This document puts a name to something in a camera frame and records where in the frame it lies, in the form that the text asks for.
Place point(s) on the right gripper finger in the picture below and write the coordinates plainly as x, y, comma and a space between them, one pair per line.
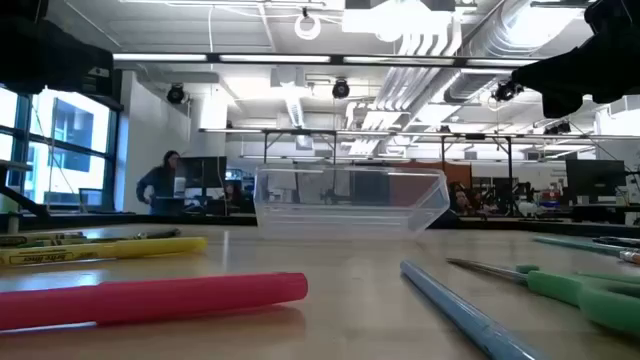
562, 104
555, 75

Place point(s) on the teal pencil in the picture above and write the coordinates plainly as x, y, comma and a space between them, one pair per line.
575, 245

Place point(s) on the black grip pen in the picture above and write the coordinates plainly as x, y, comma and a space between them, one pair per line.
622, 241

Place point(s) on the green crayon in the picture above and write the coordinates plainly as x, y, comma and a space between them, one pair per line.
35, 243

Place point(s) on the yellow highlighter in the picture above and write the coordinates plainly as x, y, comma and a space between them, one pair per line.
125, 249

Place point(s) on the light blue pencil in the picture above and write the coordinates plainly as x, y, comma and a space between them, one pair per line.
465, 317

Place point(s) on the clear plastic supply box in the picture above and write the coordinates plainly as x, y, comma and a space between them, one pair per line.
350, 220

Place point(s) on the pink highlighter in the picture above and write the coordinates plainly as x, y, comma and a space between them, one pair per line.
150, 300

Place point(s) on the black ceiling spot lamp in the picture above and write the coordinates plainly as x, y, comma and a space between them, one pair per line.
341, 89
505, 91
175, 94

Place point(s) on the large window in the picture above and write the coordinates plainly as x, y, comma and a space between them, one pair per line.
75, 125

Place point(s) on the black computer monitor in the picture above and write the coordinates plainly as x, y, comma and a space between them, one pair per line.
200, 172
595, 177

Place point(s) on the silver ceiling ducts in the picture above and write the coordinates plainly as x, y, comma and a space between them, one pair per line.
465, 87

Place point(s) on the orange partition panel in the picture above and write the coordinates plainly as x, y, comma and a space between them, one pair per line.
457, 175

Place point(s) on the person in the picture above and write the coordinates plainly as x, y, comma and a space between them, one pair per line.
159, 185
461, 200

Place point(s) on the small grey post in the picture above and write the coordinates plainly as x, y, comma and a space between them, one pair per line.
13, 224

